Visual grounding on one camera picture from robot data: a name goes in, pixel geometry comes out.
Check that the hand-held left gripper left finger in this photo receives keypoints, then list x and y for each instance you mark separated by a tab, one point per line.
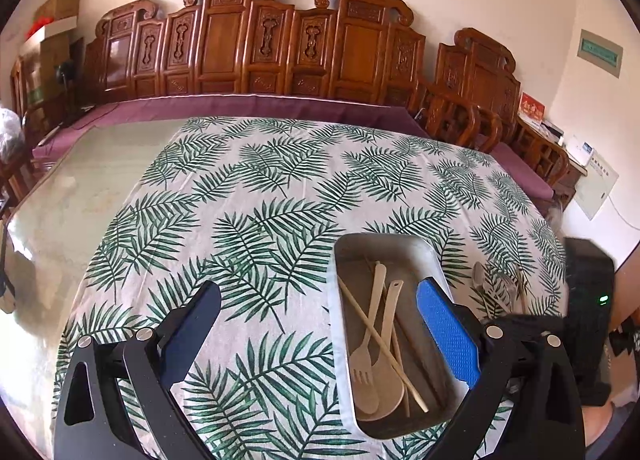
192	327

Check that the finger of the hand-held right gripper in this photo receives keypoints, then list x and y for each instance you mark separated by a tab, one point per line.
535	322

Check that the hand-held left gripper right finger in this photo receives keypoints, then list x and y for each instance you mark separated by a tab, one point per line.
445	335

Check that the wooden chopstick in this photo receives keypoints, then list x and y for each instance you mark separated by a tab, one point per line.
360	307
401	372

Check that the grey metal tray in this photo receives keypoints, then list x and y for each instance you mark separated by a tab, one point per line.
430	260

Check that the beige wooden spoon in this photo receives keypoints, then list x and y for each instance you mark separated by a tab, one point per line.
382	392

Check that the beige wooden fork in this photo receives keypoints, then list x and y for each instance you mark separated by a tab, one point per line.
364	362

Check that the person's right hand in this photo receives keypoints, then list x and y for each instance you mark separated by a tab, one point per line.
600	422

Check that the green leaf print tablecloth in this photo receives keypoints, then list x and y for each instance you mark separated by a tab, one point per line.
240	220

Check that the purple armchair cushion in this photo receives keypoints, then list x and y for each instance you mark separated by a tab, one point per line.
525	170

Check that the white desk phone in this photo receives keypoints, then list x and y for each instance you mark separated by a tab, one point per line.
580	150

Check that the dark wooden chair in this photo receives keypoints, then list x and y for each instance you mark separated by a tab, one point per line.
17	185

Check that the purple sofa cushion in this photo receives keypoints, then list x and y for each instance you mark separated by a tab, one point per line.
250	108

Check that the carved wooden armchair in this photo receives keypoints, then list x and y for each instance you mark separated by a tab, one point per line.
475	80

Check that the white plastic bag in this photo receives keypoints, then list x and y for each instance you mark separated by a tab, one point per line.
12	135

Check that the carved wooden sofa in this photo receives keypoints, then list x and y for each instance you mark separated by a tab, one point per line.
225	45

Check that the large brown cardboard box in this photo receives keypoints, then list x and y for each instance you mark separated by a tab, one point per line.
50	68

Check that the white and red box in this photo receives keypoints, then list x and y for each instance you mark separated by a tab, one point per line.
50	30

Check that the white wall panel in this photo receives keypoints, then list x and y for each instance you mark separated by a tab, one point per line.
597	185

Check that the grey wall panel box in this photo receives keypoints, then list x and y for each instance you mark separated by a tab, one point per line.
599	53

